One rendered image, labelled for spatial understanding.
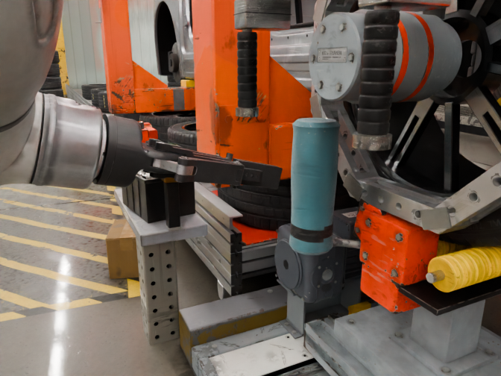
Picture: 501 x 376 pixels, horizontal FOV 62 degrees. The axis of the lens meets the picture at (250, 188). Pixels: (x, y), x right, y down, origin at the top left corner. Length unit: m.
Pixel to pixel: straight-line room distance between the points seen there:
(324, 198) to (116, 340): 0.91
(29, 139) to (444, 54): 0.58
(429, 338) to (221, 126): 0.69
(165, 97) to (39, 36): 2.75
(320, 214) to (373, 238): 0.11
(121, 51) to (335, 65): 2.41
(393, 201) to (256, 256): 0.68
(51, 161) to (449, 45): 0.58
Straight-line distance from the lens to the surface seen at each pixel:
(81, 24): 13.67
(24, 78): 0.32
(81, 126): 0.43
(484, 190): 0.68
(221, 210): 1.36
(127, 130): 0.45
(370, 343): 1.07
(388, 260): 0.82
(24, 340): 1.59
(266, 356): 1.23
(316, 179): 0.79
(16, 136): 0.40
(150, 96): 3.02
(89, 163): 0.43
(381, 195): 0.82
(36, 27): 0.30
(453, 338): 1.02
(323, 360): 1.18
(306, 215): 0.81
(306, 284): 1.13
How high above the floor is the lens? 0.84
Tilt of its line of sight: 16 degrees down
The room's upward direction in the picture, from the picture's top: straight up
